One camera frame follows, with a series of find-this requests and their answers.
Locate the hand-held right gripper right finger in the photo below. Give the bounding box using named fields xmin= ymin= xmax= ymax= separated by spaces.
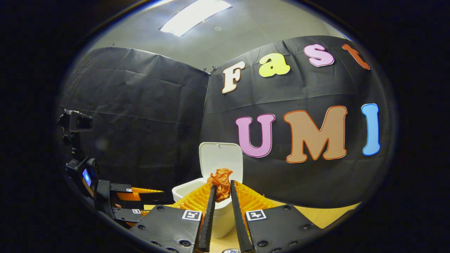
xmin=230 ymin=180 xmax=322 ymax=253

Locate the white desktop garbage bin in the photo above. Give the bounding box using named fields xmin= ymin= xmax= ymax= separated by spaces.
xmin=172 ymin=142 xmax=244 ymax=239

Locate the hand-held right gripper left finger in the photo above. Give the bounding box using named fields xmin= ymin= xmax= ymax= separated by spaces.
xmin=128 ymin=183 xmax=216 ymax=253

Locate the wooden desktop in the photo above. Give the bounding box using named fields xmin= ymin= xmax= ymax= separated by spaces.
xmin=141 ymin=200 xmax=362 ymax=253

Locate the orange paper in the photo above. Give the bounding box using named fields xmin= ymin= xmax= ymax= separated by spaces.
xmin=207 ymin=168 xmax=233 ymax=203

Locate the black backdrop cloth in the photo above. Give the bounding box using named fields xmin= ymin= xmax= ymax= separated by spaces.
xmin=58 ymin=35 xmax=398 ymax=209

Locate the ceiling light panel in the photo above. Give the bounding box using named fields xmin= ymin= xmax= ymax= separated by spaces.
xmin=159 ymin=0 xmax=232 ymax=37

